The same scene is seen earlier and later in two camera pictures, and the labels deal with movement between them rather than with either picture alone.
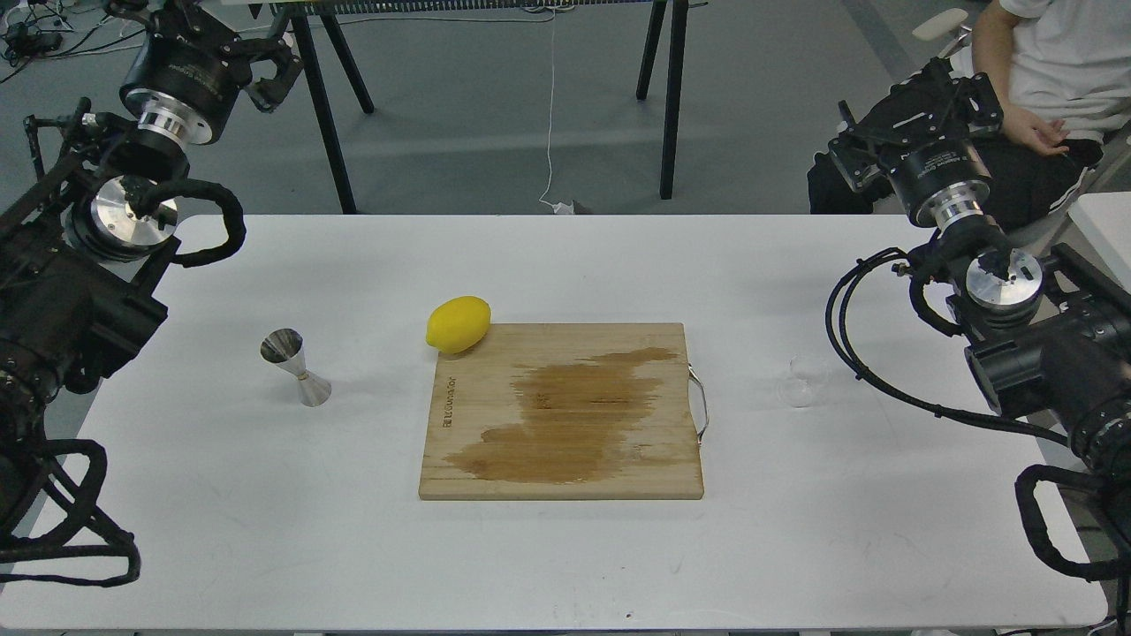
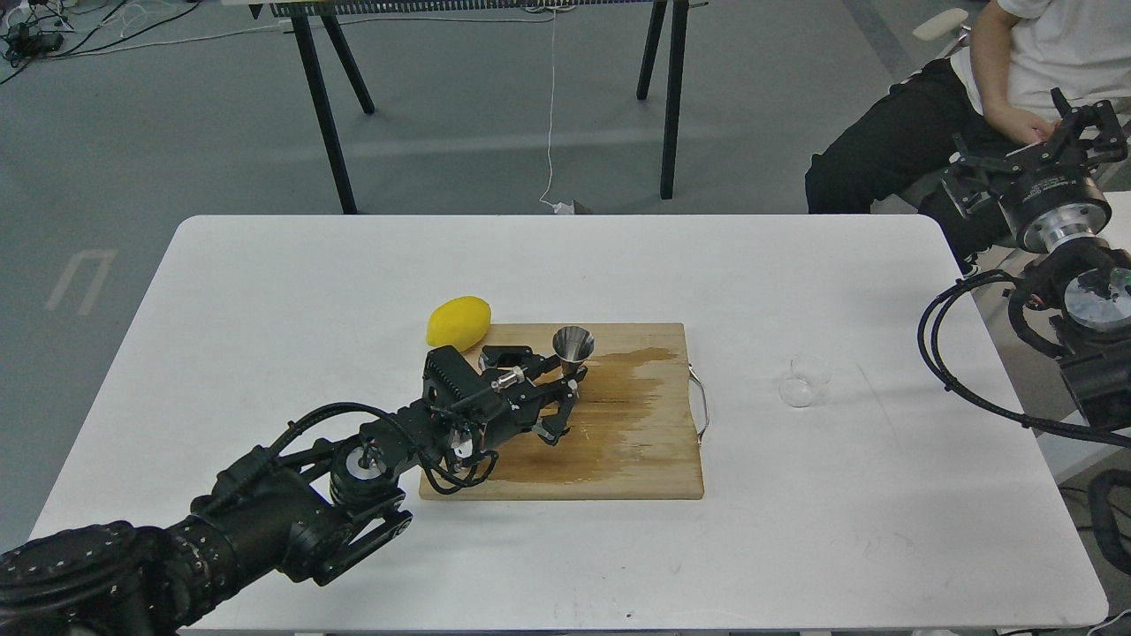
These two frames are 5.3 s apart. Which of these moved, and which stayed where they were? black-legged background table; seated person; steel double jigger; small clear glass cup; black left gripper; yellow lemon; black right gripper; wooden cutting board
Moved: black right gripper; steel double jigger; black left gripper
Stayed: wooden cutting board; seated person; small clear glass cup; black-legged background table; yellow lemon
